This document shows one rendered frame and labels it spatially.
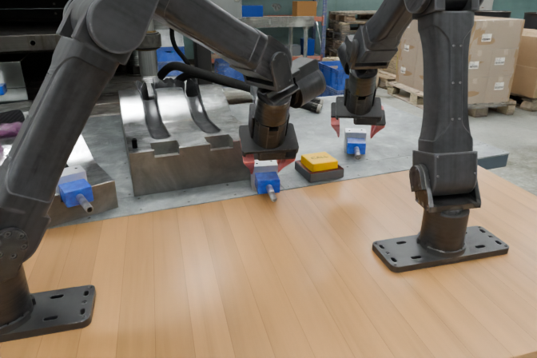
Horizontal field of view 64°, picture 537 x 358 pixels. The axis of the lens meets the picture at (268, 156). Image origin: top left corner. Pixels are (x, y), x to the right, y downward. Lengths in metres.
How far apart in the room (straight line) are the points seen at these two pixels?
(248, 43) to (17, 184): 0.34
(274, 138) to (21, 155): 0.39
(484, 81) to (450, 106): 4.02
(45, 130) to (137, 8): 0.17
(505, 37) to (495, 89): 0.49
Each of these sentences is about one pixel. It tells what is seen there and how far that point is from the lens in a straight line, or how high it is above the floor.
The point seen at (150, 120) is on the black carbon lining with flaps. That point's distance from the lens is 1.05.
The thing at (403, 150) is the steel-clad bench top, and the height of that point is 0.80.
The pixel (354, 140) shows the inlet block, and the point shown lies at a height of 0.84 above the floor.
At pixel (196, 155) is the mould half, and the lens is 0.85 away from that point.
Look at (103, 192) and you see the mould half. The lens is 0.81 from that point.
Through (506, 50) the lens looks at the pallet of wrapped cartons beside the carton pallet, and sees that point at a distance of 4.74.
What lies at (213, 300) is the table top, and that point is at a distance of 0.58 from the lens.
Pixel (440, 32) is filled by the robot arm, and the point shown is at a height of 1.12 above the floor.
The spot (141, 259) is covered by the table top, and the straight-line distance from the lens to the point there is 0.68.
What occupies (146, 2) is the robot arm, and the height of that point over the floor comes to 1.16.
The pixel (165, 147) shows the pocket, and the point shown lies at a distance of 0.88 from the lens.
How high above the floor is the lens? 1.17
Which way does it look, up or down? 21 degrees down
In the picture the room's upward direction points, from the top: straight up
